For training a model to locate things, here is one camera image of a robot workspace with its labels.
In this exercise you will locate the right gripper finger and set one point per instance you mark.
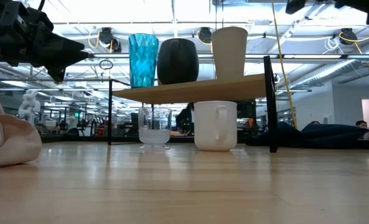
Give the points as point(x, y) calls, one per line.
point(294, 5)

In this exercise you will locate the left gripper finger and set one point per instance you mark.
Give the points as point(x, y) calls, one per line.
point(59, 71)
point(59, 49)

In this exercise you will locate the tall cream cup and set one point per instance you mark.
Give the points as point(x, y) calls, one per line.
point(229, 53)

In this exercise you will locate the blue faceted plastic tumbler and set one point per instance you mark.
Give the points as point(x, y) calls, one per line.
point(143, 60)

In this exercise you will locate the clear glass cup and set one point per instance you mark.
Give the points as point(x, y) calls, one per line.
point(155, 135)

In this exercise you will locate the black mug orange inside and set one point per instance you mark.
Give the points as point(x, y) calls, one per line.
point(178, 62)

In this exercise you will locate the white ceramic mug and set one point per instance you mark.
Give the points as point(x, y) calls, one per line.
point(207, 127)

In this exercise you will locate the wooden shelf black legs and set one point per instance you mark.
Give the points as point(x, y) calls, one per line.
point(203, 90)

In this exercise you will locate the white robot figure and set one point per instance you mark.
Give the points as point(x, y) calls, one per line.
point(28, 105)

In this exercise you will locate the pink cloth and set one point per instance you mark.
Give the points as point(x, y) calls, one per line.
point(10, 140)

